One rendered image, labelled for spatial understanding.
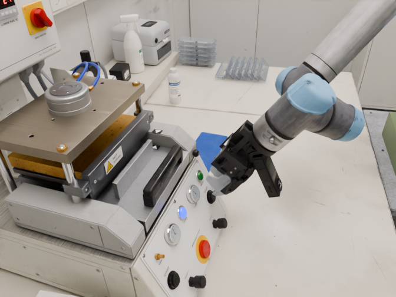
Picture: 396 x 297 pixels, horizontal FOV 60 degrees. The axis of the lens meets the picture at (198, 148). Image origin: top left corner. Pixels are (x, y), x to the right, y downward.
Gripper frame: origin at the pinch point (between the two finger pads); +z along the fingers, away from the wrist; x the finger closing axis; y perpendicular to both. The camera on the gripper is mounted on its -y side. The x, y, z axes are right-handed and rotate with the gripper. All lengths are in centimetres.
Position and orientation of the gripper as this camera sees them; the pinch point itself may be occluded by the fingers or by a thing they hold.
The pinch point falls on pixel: (218, 192)
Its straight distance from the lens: 83.2
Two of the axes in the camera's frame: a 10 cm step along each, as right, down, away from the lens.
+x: -3.3, 5.6, -7.6
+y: -7.9, -6.0, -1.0
